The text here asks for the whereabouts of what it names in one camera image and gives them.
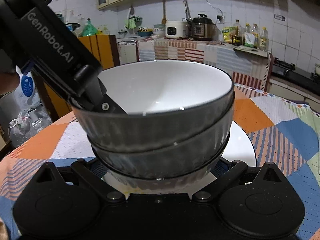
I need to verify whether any white Morning Honey plate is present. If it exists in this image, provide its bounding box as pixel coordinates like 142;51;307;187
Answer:
103;122;256;198

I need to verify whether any white bowl with dark rim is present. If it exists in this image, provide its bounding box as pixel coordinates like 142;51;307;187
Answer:
91;92;235;179

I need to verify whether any grey ribbed white bowl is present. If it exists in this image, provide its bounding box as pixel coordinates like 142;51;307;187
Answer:
73;60;234;153

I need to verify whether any colourful patchwork tablecloth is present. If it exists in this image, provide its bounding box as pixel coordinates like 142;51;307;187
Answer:
1;85;319;239

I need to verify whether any blue bowl on counter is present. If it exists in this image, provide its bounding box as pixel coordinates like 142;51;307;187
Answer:
137;30;153;38

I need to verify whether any striped counter cloth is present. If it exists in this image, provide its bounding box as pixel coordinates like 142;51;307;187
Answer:
135;38;270;81

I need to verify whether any white rice cooker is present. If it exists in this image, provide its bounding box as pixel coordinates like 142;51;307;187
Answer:
165;21;189;39

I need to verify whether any gas stove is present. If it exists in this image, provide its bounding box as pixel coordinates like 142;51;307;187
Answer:
271;57;319;90

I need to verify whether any cooking oil bottle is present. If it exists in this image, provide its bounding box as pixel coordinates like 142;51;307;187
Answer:
259;27;268;51

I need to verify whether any black pressure cooker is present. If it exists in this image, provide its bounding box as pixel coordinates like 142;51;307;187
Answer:
191;14;216;41

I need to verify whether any yellow snack bag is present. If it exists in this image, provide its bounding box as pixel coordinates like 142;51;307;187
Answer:
222;27;237;43

